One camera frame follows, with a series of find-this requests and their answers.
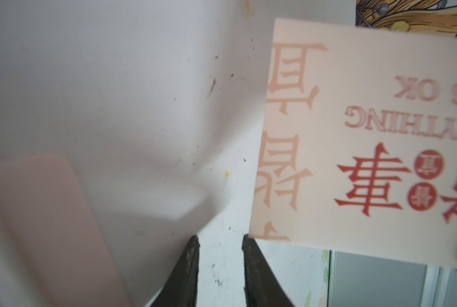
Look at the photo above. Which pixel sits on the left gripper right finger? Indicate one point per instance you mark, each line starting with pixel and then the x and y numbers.
pixel 261 285

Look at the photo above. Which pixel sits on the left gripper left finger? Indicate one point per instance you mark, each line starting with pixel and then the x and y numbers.
pixel 181 288

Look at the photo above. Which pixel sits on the pink elephant photo album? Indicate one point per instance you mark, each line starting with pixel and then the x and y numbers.
pixel 44 208

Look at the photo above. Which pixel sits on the pale card red characters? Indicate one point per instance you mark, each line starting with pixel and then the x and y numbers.
pixel 359 143

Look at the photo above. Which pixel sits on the silver aluminium case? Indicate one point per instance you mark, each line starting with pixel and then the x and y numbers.
pixel 356 280

